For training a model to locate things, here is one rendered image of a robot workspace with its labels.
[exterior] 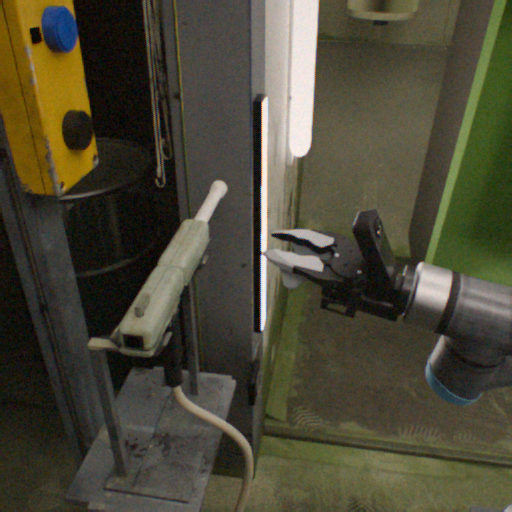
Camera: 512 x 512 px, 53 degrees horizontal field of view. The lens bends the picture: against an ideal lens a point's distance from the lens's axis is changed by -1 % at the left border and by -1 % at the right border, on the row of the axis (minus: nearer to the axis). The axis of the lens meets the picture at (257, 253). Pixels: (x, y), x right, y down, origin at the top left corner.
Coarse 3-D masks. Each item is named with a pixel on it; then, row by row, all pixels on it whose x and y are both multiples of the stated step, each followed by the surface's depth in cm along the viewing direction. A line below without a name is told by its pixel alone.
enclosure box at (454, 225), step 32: (480, 0) 129; (480, 32) 127; (448, 64) 160; (480, 64) 128; (448, 96) 157; (480, 96) 168; (448, 128) 154; (480, 128) 176; (448, 160) 151; (480, 160) 184; (448, 192) 154; (480, 192) 193; (416, 224) 194; (448, 224) 206; (480, 224) 204; (416, 256) 190; (448, 256) 201; (480, 256) 201
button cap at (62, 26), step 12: (48, 12) 57; (60, 12) 57; (48, 24) 57; (60, 24) 57; (72, 24) 60; (48, 36) 57; (60, 36) 58; (72, 36) 60; (60, 48) 59; (72, 48) 61
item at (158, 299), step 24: (216, 192) 103; (192, 240) 85; (168, 264) 79; (192, 264) 83; (144, 288) 73; (168, 288) 73; (144, 312) 69; (168, 312) 72; (120, 336) 67; (144, 336) 66; (168, 360) 82; (168, 384) 85
